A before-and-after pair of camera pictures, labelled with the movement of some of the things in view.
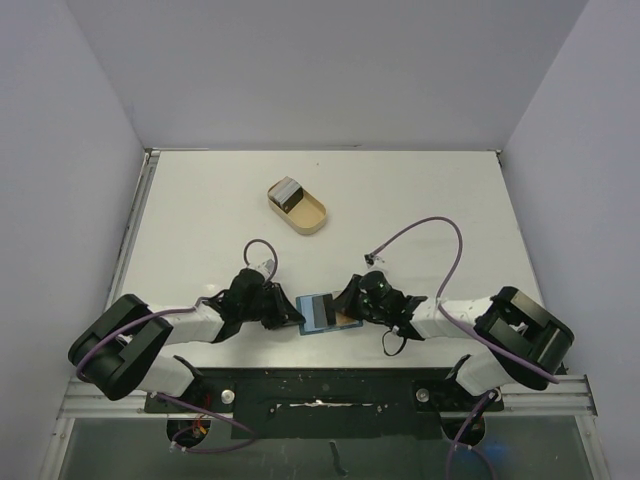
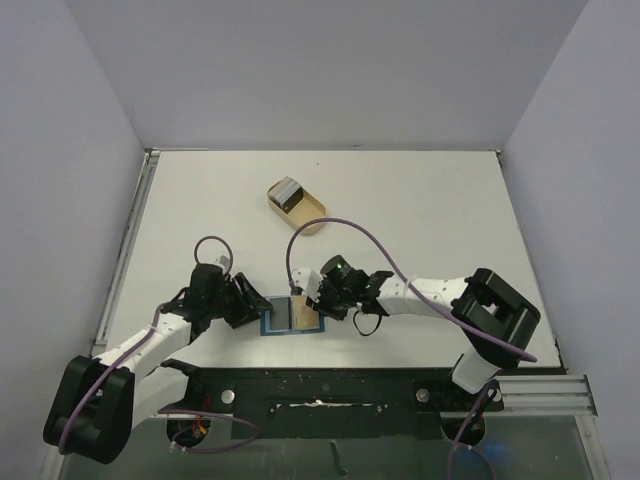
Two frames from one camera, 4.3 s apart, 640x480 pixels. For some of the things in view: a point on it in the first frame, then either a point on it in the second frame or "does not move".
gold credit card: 344,320 -> 304,316
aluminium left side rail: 133,226 does not move
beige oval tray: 307,217 does not move
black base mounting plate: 328,402 does not move
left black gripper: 284,312 -> 257,305
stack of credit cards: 287,193 does not move
